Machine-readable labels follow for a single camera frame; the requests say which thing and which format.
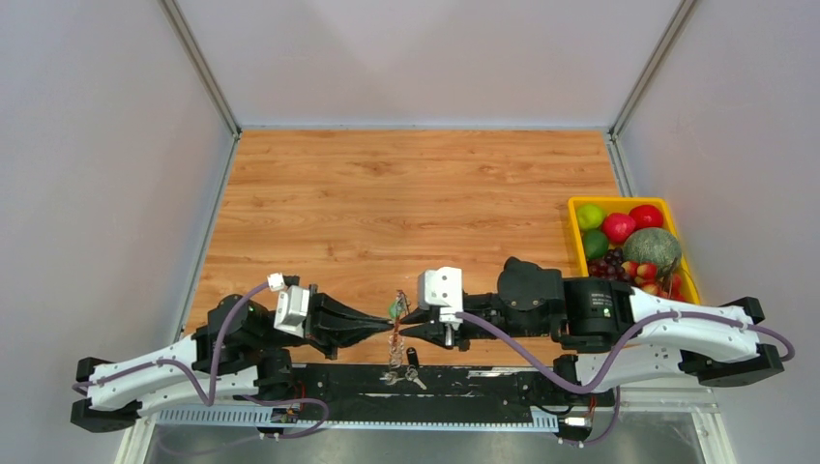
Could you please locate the yellow plastic fruit bin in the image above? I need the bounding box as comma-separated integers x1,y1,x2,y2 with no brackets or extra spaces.
567,196,701,305

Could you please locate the small red peaches cluster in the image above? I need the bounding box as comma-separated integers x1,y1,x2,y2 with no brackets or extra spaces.
621,261,688,302

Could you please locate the red apple right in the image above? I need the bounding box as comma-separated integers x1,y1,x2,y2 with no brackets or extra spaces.
629,204,664,230

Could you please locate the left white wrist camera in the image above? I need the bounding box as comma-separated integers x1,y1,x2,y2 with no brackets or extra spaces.
267,273,310,338

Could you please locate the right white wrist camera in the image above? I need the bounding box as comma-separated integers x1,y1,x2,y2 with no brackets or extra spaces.
417,267,464,327

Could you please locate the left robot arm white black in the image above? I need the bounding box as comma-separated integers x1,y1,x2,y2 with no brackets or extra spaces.
70,274,394,433

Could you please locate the red apple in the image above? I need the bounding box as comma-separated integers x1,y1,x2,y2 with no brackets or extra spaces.
629,204,664,230
600,213,637,245

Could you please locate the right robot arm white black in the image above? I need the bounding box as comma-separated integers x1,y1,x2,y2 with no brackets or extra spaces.
399,257,796,404

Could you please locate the key with black tag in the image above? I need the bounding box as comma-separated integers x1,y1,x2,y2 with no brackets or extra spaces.
405,347,427,391

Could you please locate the red apple left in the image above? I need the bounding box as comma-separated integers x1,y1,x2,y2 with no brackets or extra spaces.
600,213,637,245

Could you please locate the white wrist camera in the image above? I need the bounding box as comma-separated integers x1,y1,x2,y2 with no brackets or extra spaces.
417,267,464,327
267,273,310,338

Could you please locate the light green apple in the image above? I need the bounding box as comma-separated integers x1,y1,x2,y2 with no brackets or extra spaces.
575,204,607,231

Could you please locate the purple grape bunch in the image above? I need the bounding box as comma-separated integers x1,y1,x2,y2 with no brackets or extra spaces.
587,247,638,284

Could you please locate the green netted melon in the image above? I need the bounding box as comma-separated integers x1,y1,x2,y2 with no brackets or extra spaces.
622,227,683,275

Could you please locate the red handled metal key organizer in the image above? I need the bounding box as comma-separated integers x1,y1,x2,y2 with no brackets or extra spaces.
385,290,409,386

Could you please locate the slotted white cable duct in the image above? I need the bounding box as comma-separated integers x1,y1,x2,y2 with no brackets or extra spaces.
158,404,560,433

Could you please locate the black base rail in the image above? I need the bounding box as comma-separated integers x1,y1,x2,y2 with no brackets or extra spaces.
292,363,614,424

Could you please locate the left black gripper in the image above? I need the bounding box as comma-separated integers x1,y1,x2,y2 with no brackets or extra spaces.
252,281,395,359

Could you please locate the dark green lime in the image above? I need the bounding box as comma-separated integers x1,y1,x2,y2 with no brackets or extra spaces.
581,229,609,260

